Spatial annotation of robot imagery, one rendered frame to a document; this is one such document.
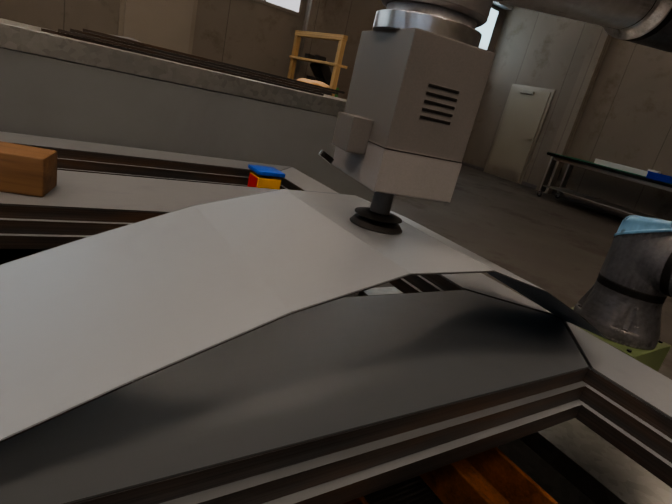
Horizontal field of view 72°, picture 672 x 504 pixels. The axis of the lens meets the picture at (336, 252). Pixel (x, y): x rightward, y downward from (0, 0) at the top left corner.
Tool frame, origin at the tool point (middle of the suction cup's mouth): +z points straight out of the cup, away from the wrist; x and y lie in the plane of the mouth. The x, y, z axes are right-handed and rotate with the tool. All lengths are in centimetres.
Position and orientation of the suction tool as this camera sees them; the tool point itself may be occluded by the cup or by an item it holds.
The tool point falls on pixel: (372, 239)
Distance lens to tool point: 37.8
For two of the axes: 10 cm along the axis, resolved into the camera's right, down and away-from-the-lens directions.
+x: 9.1, 0.8, 4.0
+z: -2.2, 9.2, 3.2
